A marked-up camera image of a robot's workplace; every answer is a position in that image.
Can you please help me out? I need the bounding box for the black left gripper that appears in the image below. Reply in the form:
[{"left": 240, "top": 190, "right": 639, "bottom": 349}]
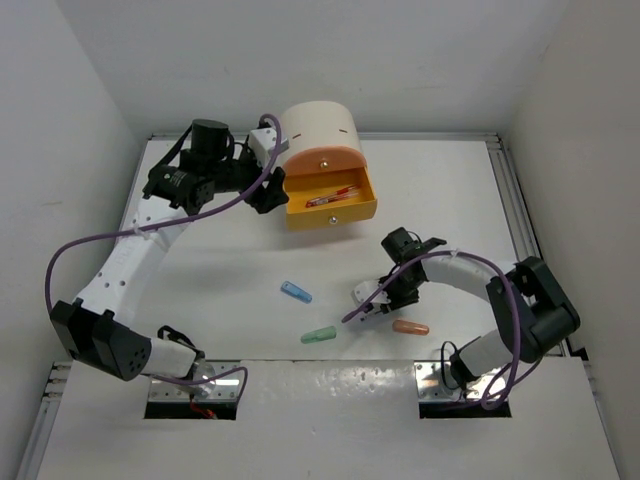
[{"left": 206, "top": 140, "right": 287, "bottom": 213}]

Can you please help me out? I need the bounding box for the blue gel pen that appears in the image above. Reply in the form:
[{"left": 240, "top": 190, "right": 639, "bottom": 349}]
[{"left": 341, "top": 307, "right": 377, "bottom": 324}]

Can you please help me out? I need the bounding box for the yellow drawer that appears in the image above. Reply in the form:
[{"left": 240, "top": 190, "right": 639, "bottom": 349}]
[{"left": 284, "top": 167, "right": 378, "bottom": 231}]

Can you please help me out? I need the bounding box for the orange top drawer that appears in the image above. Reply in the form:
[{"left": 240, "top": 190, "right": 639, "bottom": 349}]
[{"left": 282, "top": 146, "right": 367, "bottom": 176}]

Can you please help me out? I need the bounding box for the red pen dark cap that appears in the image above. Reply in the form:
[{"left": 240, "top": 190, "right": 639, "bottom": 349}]
[{"left": 305, "top": 196, "right": 351, "bottom": 208}]

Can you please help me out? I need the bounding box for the red pen clear clip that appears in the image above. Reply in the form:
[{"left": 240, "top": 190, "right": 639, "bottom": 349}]
[{"left": 322, "top": 185, "right": 359, "bottom": 201}]

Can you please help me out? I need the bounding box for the cream drawer cabinet shell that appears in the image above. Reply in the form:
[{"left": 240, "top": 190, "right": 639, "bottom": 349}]
[{"left": 279, "top": 101, "right": 364, "bottom": 158}]

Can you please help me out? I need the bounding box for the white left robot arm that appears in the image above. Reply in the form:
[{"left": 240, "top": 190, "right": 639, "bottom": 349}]
[{"left": 45, "top": 114, "right": 289, "bottom": 386}]

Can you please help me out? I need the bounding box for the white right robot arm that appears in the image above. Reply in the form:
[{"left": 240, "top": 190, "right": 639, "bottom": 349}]
[{"left": 352, "top": 227, "right": 581, "bottom": 390}]

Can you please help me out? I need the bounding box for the orange correction tape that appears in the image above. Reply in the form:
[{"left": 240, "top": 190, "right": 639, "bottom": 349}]
[{"left": 392, "top": 319, "right": 430, "bottom": 336}]

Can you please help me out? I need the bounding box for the green correction tape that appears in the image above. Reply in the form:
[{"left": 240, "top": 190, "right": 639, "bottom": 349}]
[{"left": 300, "top": 326, "right": 337, "bottom": 344}]

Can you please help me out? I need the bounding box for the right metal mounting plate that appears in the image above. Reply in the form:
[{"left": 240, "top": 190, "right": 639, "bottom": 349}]
[{"left": 414, "top": 361, "right": 506, "bottom": 405}]

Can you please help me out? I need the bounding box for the metal mounting plate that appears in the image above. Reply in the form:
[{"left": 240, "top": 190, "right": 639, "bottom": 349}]
[
  {"left": 414, "top": 361, "right": 506, "bottom": 405},
  {"left": 148, "top": 360, "right": 246, "bottom": 403}
]

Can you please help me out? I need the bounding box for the blue correction tape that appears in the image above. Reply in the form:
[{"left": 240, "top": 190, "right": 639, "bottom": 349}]
[{"left": 280, "top": 281, "right": 313, "bottom": 304}]

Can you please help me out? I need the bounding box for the white front shelf board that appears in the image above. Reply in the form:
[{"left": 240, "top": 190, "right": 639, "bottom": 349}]
[{"left": 39, "top": 358, "right": 618, "bottom": 479}]

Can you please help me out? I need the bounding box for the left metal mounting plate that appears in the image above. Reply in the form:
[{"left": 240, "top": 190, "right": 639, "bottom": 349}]
[{"left": 148, "top": 360, "right": 246, "bottom": 403}]

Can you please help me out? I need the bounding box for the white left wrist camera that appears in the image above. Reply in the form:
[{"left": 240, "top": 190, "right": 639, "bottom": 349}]
[{"left": 248, "top": 127, "right": 289, "bottom": 167}]

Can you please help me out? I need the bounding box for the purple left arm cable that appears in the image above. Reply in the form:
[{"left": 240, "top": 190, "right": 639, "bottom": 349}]
[{"left": 43, "top": 113, "right": 283, "bottom": 401}]

